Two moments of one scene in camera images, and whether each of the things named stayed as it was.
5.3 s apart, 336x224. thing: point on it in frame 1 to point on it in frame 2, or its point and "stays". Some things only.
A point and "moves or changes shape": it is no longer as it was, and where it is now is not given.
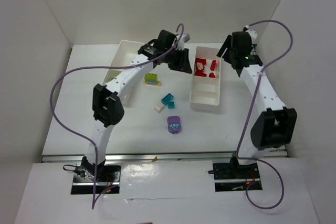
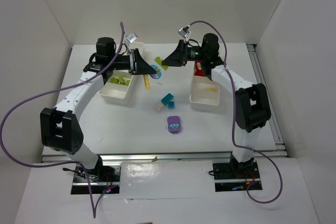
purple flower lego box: x=174 y=125 stays
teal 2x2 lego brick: x=171 y=105 stays
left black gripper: x=177 y=57 to x=133 y=61
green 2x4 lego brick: x=150 y=76 moves or changes shape
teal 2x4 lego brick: x=167 y=98 stays
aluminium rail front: x=158 y=157 stays
